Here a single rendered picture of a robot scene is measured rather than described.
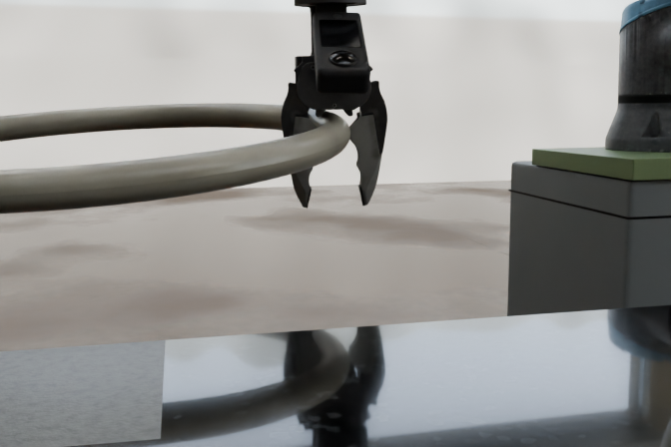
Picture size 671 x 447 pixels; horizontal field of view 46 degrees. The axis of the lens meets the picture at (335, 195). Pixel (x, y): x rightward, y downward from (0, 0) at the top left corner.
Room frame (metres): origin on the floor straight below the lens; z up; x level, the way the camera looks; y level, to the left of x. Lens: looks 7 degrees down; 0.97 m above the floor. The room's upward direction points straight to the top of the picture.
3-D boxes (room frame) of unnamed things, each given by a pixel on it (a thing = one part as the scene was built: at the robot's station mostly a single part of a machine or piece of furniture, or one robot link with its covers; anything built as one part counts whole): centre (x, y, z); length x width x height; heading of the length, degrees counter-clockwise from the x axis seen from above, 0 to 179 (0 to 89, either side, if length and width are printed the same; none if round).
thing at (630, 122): (1.46, -0.60, 0.93); 0.19 x 0.19 x 0.10
